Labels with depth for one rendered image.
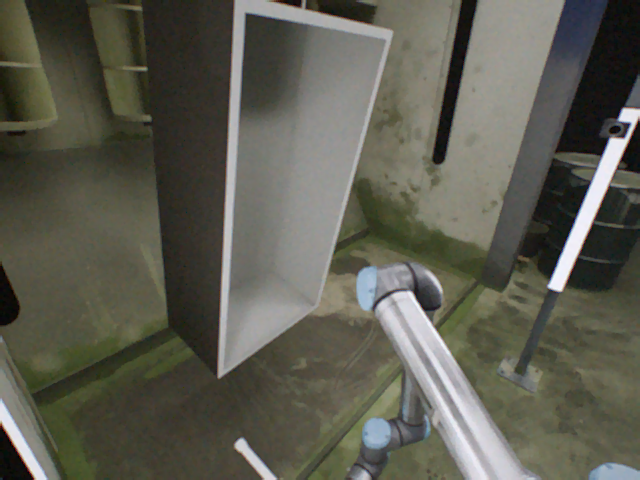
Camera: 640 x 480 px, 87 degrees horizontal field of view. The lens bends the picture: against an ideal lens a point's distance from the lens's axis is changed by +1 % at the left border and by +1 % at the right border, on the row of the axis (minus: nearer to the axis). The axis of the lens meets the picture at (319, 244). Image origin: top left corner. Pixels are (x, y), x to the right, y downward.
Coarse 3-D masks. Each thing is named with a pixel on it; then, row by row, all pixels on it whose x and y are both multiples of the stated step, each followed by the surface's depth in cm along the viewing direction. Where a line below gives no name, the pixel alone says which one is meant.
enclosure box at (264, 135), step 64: (192, 0) 69; (256, 0) 65; (192, 64) 76; (256, 64) 113; (320, 64) 123; (192, 128) 84; (256, 128) 127; (320, 128) 133; (192, 192) 94; (256, 192) 145; (320, 192) 144; (192, 256) 108; (256, 256) 169; (320, 256) 157; (192, 320) 125; (256, 320) 155
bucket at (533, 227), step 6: (534, 222) 331; (528, 228) 335; (534, 228) 332; (540, 228) 327; (546, 228) 319; (528, 234) 312; (534, 234) 310; (540, 234) 310; (528, 240) 315; (534, 240) 314; (540, 240) 315; (522, 246) 321; (528, 246) 318; (534, 246) 317; (528, 252) 321; (534, 252) 323
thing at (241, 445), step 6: (240, 444) 108; (246, 444) 109; (240, 450) 108; (246, 450) 108; (246, 456) 107; (252, 456) 107; (252, 462) 106; (258, 462) 106; (258, 468) 105; (264, 468) 105; (264, 474) 103; (270, 474) 104
